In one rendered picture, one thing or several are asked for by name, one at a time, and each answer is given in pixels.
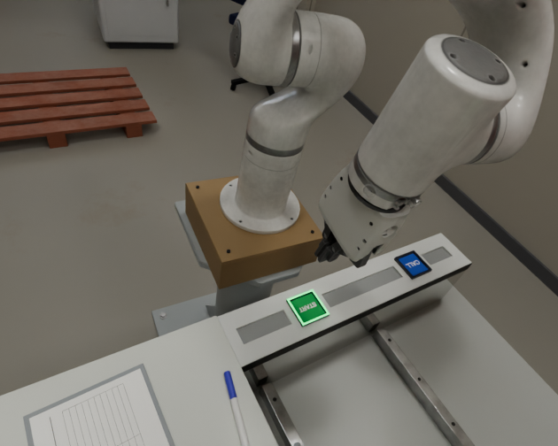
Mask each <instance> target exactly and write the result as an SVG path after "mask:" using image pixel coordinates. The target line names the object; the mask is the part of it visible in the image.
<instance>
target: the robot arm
mask: <svg viewBox="0 0 558 446"><path fill-rule="evenodd" d="M301 1H302V0H246V2H245V3H244V5H243V7H242V8H241V10H240V12H239V13H238V15H237V17H236V20H235V23H234V25H233V27H232V31H231V32H230V38H229V56H230V62H231V64H232V65H233V67H234V69H235V71H236V73H237V74H238V75H239V76H240V77H242V78H243V79H245V80H246V81H249V82H251V83H254V84H259V85H266V86H278V87H286V88H284V89H282V90H280V91H278V92H276V93H274V94H273V95H271V96H268V97H266V98H264V99H262V100H260V101H258V102H257V103H256V104H255V105H254V106H253V107H252V109H251V111H250V114H249V118H248V122H247V128H246V133H245V138H244V148H243V154H242V160H241V165H240V171H239V176H238V178H237V179H234V180H232V181H230V182H229V183H228V184H227V185H225V187H224V188H223V189H222V191H221V196H220V207H221V211H222V212H223V214H224V216H225V217H226V218H227V219H228V220H229V221H230V222H231V223H232V224H234V225H235V226H237V227H239V228H241V229H243V230H245V231H248V232H251V233H255V234H261V235H271V234H277V233H281V232H283V231H285V230H287V229H289V228H290V227H292V226H293V225H294V224H295V222H296V221H297V219H298V216H299V211H300V207H299V202H298V199H297V198H296V196H295V195H294V193H293V192H292V191H291V187H292V183H293V181H294V177H295V174H296V171H297V168H298V162H299V160H300V157H301V153H302V150H303V147H304V144H305V141H306V136H307V133H308V130H309V128H310V126H311V125H312V124H313V122H314V121H315V120H316V119H317V118H318V117H319V116H321V115H322V114H323V113H324V112H325V111H327V110H328V109H329V108H330V107H331V106H332V105H333V104H335V103H336V102H337V101H338V100H339V99H340V98H342V97H343V96H344V95H345V94H346V93H347V92H348V91H349V90H350V88H351V87H352V86H353V84H354V83H355V82H356V81H357V79H358V78H359V76H360V73H361V70H362V67H363V65H364V61H365V57H366V43H365V38H364V36H363V33H362V32H361V30H360V28H359V27H358V26H357V25H356V24H355V23H354V22H353V21H352V20H350V19H348V18H345V17H342V16H338V15H334V14H328V13H323V12H310V11H304V10H298V9H296V8H297V7H298V5H299V3H300V2H301ZM448 1H449V2H450V3H451V4H452V5H453V6H454V8H455V9H456V10H457V12H458V13H459V14H460V15H461V18H462V20H463V22H464V24H465V27H466V29H467V32H468V36H469V39H468V38H465V37H462V36H459V35H450V34H441V35H434V36H432V37H431V38H429V39H428V40H427V41H426V42H425V44H424V45H423V46H422V48H421V49H420V51H419V53H418V54H417V56H416V57H415V60H414V61H413V63H412V64H411V66H410V67H409V68H408V70H407V72H406V74H405V75H404V77H403V78H402V80H401V82H400V83H399V85H398V86H397V88H396V89H395V91H394V92H393V94H392V96H391V98H390V99H389V101H388V103H387V104H386V106H385V107H384V109H383V110H382V112H381V113H380V115H379V117H378V118H377V120H376V122H375V124H374V125H373V126H372V127H371V129H370V131H369V132H368V134H367V136H366V138H365V139H364V141H363V142H362V144H361V146H360V147H359V149H358V150H357V152H356V153H355V155H354V157H353V159H352V160H351V162H350V163H349V164H348V165H347V166H346V167H345V168H344V169H343V170H342V171H341V172H340V173H339V174H338V175H337V176H336V177H335V178H334V180H333V181H332V182H331V183H330V184H329V185H328V187H327V188H326V190H325V191H324V193H323V194H322V197H321V199H320V202H319V209H320V212H321V214H322V216H323V217H324V230H323V232H322V238H323V239H322V240H321V242H320V243H319V247H318V249H317V250H316V252H315V253H314V254H315V256H316V257H318V261H319V263H321V262H323V261H326V260H328V262H331V261H334V260H336V259H337V258H338V257H339V255H342V256H345V257H349V259H350V260H351V262H352V263H353V264H354V265H355V267H356V268H360V267H362V266H364V265H366V263H367V262H368V259H369V257H370V255H371V253H373V255H376V254H378V253H380V252H381V251H382V250H383V249H384V248H385V247H386V246H387V245H388V244H389V243H390V241H391V240H392V239H393V237H394V236H395V235H396V233H398V231H399V230H400V228H401V227H402V225H403V223H404V222H405V220H406V218H407V215H408V213H409V212H410V207H411V208H415V207H416V206H418V205H419V204H420V203H421V202H422V199H421V198H420V196H421V194H422V193H423V192H424V191H425V190H426V189H427V188H428V187H429V186H430V185H431V184H432V183H433V182H434V181H435V179H436V178H437V177H438V176H440V175H441V174H442V173H444V172H446V171H447V170H449V169H451V168H454V167H456V166H458V165H481V164H493V163H499V162H502V161H504V160H507V159H509V158H511V157H513V156H514V155H515V154H516V153H517V152H518V151H519V150H520V149H521V148H522V147H523V146H524V145H525V143H526V142H527V140H528V138H529V136H530V134H531V131H532V129H533V127H534V125H535V122H536V119H537V116H538V113H539V108H540V105H541V102H542V98H543V95H544V91H545V86H546V80H547V76H548V73H549V68H550V64H551V58H552V54H553V47H554V11H553V5H552V0H448ZM409 205H410V206H409Z"/></svg>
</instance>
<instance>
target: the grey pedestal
mask: <svg viewBox="0 0 558 446"><path fill-rule="evenodd" d="M174 207H175V209H176V211H177V214H178V216H179V219H180V221H181V222H182V226H183V229H184V231H185V233H186V235H187V237H188V240H189V242H190V246H191V248H192V250H193V252H194V255H195V257H196V259H197V262H198V265H199V266H200V267H202V268H205V269H207V270H210V268H209V265H208V264H207V262H206V259H205V256H204V253H203V251H202V250H201V248H200V245H199V243H198V239H197V237H196V236H195V233H194V231H193V229H192V226H191V224H190V222H189V219H188V217H187V215H186V212H185V200H183V201H179V202H175V203H174ZM301 268H302V265H301V266H298V267H294V268H291V269H288V270H285V271H281V272H279V273H273V274H270V275H267V276H264V277H260V278H258V279H255V280H251V281H246V282H243V283H239V284H236V285H233V286H230V287H227V288H222V289H218V286H217V292H215V293H212V294H210V295H206V296H201V297H198V298H195V299H191V300H189V301H185V302H182V303H178V304H174V305H170V306H168V307H164V308H161V309H158V310H155V311H152V312H151V314H152V317H153V319H154V323H155V326H156V329H157V332H158V336H159V337H160V336H162V335H166V334H168V333H171V332H174V331H175V330H178V329H181V328H184V327H187V326H190V325H192V324H195V323H198V322H199V321H202V320H205V319H209V318H211V317H213V316H217V317H218V316H221V315H223V314H225V313H228V312H231V311H234V310H237V309H239V308H242V307H245V306H246V305H249V304H253V303H256V302H258V301H260V300H263V299H266V298H268V297H270V294H271V290H272V287H273V284H274V283H277V282H279V281H285V280H288V279H291V278H294V277H297V276H298V275H299V273H300V270H301ZM210 271H211V270H210Z"/></svg>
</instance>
